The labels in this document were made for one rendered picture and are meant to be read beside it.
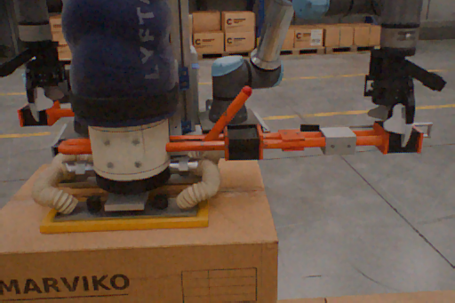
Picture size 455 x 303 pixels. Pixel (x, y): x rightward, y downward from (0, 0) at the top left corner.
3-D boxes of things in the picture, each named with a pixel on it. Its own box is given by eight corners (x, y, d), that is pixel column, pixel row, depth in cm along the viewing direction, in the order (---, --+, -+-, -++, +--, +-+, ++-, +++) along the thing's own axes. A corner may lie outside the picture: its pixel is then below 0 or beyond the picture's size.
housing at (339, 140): (324, 156, 91) (325, 137, 90) (316, 145, 98) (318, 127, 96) (355, 155, 92) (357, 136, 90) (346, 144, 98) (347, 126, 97)
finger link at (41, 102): (51, 121, 109) (51, 86, 109) (28, 122, 109) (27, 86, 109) (56, 121, 112) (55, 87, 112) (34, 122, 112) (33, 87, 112)
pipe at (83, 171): (39, 213, 83) (35, 188, 81) (77, 162, 107) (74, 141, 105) (208, 207, 84) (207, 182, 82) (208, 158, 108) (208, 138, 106)
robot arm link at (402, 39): (409, 24, 90) (427, 28, 82) (406, 45, 91) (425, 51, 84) (375, 25, 89) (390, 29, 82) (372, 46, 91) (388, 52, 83)
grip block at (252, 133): (225, 163, 89) (224, 137, 87) (223, 146, 99) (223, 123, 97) (263, 161, 90) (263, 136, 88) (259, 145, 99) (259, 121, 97)
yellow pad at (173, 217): (38, 235, 83) (34, 212, 81) (56, 208, 92) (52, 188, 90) (209, 227, 84) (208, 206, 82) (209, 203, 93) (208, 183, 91)
